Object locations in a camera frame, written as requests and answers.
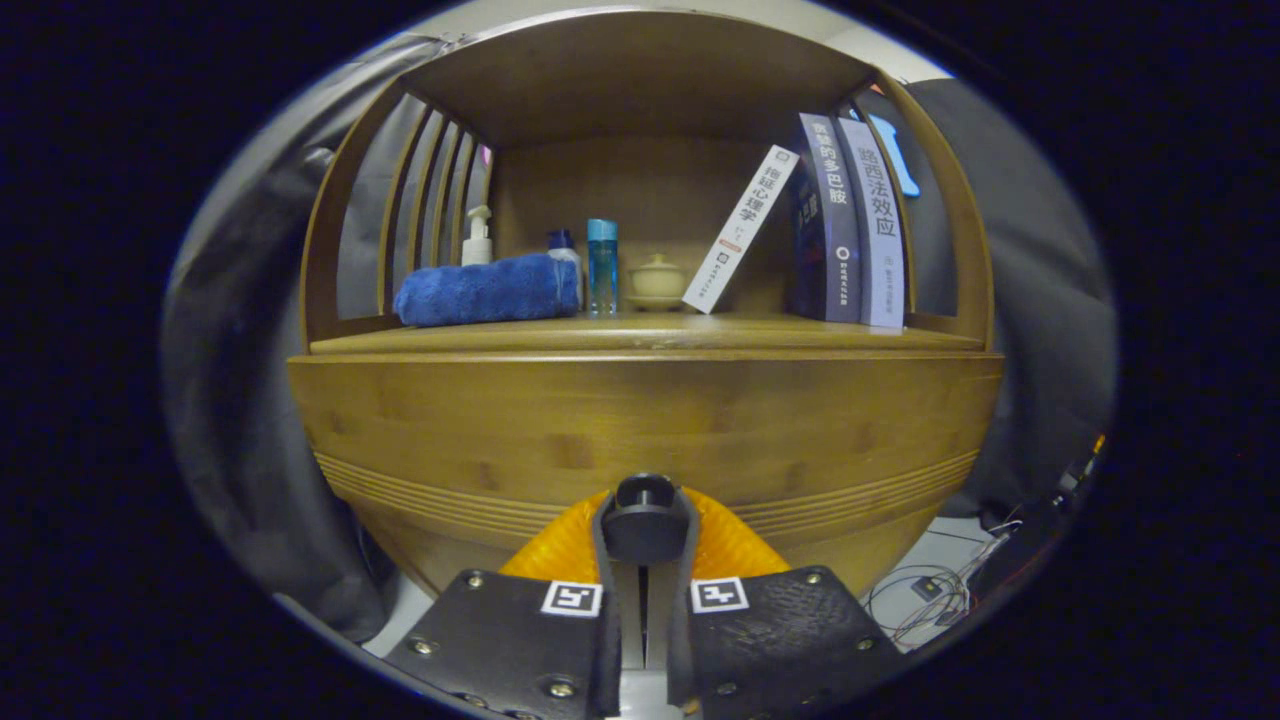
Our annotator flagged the white book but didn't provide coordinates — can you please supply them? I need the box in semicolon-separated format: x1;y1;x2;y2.
682;145;801;315

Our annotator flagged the wooden cabinet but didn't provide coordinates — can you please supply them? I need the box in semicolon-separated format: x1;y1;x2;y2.
288;8;1004;601

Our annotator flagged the white pump bottle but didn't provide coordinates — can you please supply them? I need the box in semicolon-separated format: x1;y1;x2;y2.
461;205;494;267

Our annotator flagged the wooden countertop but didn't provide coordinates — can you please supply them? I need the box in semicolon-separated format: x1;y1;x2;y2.
310;312;986;353

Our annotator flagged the white bottle with blue cap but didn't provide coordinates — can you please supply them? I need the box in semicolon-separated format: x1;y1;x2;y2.
546;229;584;306

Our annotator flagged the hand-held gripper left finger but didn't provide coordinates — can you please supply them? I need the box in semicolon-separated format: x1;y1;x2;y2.
385;487;626;720

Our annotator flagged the tangle of cables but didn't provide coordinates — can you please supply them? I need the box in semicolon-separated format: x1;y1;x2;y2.
865;435;1106;646

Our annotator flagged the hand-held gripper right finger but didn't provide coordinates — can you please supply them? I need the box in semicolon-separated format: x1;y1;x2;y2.
665;487;906;720

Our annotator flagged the wooden drawer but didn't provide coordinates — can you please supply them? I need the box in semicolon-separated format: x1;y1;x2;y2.
288;352;1004;601

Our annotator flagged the rolled blue towel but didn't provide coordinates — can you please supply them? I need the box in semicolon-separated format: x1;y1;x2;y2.
393;252;583;328

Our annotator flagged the pale lavender book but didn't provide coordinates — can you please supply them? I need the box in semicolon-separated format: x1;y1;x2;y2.
836;117;907;330

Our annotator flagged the clear blue bottle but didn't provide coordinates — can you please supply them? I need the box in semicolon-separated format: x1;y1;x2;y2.
586;218;619;317

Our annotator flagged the beige lidded teacup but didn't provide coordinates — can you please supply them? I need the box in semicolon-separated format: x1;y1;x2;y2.
626;253;691;312

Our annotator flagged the dark blue book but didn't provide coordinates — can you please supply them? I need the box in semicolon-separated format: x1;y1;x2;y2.
787;112;863;324

